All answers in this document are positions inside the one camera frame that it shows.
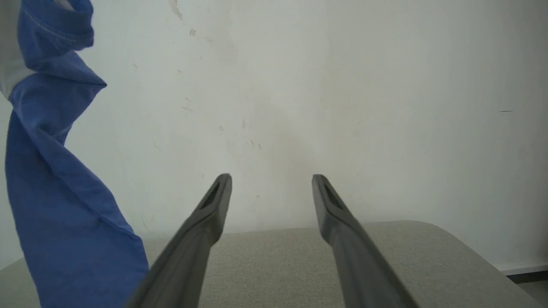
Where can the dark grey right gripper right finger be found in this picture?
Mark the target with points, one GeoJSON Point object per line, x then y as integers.
{"type": "Point", "coordinates": [355, 261]}

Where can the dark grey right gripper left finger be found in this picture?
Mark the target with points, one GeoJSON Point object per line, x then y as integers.
{"type": "Point", "coordinates": [188, 252]}

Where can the grey fabric sofa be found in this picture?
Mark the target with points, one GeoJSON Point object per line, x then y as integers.
{"type": "Point", "coordinates": [274, 269]}

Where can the white wall baseboard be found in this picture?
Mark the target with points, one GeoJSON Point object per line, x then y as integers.
{"type": "Point", "coordinates": [524, 267]}

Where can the blue and white garment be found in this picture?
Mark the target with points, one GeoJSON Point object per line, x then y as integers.
{"type": "Point", "coordinates": [64, 214]}

